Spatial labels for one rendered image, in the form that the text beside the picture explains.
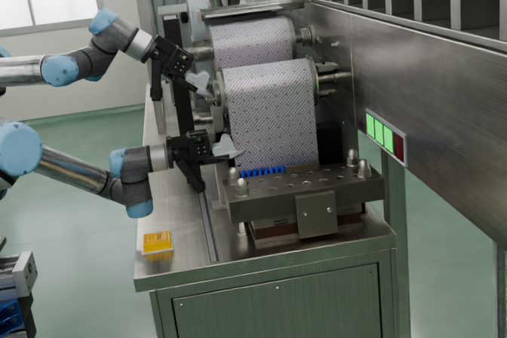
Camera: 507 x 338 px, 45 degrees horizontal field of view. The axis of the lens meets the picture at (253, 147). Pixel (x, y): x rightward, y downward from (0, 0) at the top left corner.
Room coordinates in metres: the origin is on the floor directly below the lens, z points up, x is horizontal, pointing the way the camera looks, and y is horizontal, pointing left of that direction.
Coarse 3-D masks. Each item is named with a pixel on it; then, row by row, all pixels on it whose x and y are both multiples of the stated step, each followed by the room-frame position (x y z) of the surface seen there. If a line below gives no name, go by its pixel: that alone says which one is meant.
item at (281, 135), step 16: (240, 112) 1.62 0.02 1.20; (256, 112) 1.63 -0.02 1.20; (272, 112) 1.63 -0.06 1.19; (288, 112) 1.64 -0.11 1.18; (304, 112) 1.64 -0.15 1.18; (240, 128) 1.62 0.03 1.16; (256, 128) 1.63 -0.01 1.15; (272, 128) 1.63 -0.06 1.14; (288, 128) 1.64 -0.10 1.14; (304, 128) 1.64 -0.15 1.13; (240, 144) 1.62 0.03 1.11; (256, 144) 1.63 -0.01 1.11; (272, 144) 1.63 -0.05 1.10; (288, 144) 1.64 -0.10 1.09; (304, 144) 1.64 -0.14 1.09; (240, 160) 1.62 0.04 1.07; (256, 160) 1.62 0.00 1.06; (272, 160) 1.63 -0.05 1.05; (288, 160) 1.63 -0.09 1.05; (304, 160) 1.64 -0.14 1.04
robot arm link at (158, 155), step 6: (156, 144) 1.59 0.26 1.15; (162, 144) 1.59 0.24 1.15; (150, 150) 1.57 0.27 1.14; (156, 150) 1.57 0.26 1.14; (162, 150) 1.57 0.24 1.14; (156, 156) 1.56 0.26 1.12; (162, 156) 1.56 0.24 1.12; (156, 162) 1.56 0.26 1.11; (162, 162) 1.56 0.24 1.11; (156, 168) 1.56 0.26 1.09; (162, 168) 1.57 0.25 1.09
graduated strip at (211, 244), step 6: (204, 192) 1.84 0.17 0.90; (204, 198) 1.78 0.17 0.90; (204, 204) 1.74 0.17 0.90; (204, 210) 1.69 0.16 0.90; (204, 216) 1.65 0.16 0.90; (204, 222) 1.61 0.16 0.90; (210, 222) 1.60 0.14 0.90; (204, 228) 1.57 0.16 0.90; (210, 228) 1.56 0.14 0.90; (210, 234) 1.52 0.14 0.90; (210, 240) 1.49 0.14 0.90; (210, 246) 1.45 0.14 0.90; (216, 246) 1.45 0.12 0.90; (210, 252) 1.42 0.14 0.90; (216, 252) 1.41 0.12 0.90; (210, 258) 1.38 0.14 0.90; (216, 258) 1.38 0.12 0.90
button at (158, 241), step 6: (144, 234) 1.52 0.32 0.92; (150, 234) 1.52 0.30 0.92; (156, 234) 1.51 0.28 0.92; (162, 234) 1.51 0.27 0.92; (168, 234) 1.50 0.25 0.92; (144, 240) 1.48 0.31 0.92; (150, 240) 1.48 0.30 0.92; (156, 240) 1.47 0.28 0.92; (162, 240) 1.47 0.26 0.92; (168, 240) 1.47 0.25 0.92; (144, 246) 1.45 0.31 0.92; (150, 246) 1.46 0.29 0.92; (156, 246) 1.46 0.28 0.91; (162, 246) 1.46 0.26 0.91; (168, 246) 1.46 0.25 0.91; (144, 252) 1.46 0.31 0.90
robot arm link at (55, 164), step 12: (48, 156) 1.53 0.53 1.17; (60, 156) 1.56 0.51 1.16; (36, 168) 1.51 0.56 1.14; (48, 168) 1.53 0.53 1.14; (60, 168) 1.55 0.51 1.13; (72, 168) 1.57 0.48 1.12; (84, 168) 1.60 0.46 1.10; (96, 168) 1.63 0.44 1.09; (60, 180) 1.57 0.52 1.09; (72, 180) 1.57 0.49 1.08; (84, 180) 1.59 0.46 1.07; (96, 180) 1.61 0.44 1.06; (108, 180) 1.63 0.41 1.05; (96, 192) 1.62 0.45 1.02; (108, 192) 1.63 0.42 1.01
